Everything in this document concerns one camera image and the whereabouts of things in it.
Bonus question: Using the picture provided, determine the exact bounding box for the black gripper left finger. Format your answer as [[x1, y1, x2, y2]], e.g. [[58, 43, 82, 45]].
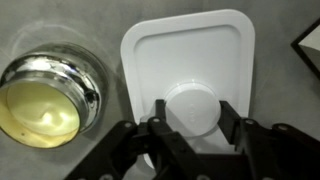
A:
[[64, 100, 213, 180]]

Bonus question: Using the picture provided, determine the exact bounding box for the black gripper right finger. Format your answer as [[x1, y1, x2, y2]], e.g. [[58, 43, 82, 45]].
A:
[[218, 101, 320, 180]]

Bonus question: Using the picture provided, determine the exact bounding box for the white container lid with button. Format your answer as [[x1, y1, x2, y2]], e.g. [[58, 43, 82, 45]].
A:
[[121, 9, 255, 154]]

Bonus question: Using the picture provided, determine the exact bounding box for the grey concrete coffee table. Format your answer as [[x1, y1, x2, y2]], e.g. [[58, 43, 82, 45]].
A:
[[0, 0, 320, 180]]

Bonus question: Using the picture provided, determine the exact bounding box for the black and yellow book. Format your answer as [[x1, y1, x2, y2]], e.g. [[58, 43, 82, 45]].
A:
[[291, 18, 320, 79]]

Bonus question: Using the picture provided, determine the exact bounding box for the candle in silver glass jar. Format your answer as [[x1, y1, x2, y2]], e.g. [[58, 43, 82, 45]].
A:
[[0, 42, 108, 149]]

